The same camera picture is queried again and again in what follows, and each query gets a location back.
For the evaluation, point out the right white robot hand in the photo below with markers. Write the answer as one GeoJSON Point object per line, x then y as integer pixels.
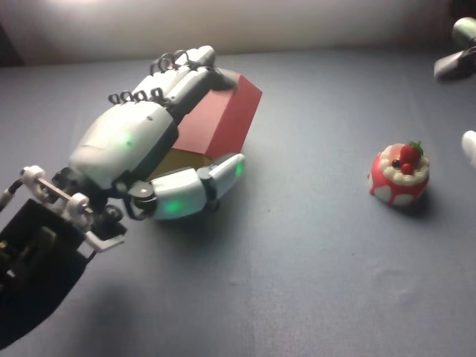
{"type": "Point", "coordinates": [457, 65]}

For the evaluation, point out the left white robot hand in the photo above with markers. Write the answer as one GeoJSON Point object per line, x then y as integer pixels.
{"type": "Point", "coordinates": [111, 137]}

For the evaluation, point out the red box with yellow inside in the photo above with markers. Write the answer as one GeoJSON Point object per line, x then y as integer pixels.
{"type": "Point", "coordinates": [223, 119]}

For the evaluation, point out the toy strawberry cake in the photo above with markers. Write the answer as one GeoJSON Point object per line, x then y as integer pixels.
{"type": "Point", "coordinates": [399, 178]}

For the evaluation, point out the grey table cloth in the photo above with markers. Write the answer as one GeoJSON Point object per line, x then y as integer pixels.
{"type": "Point", "coordinates": [297, 267]}

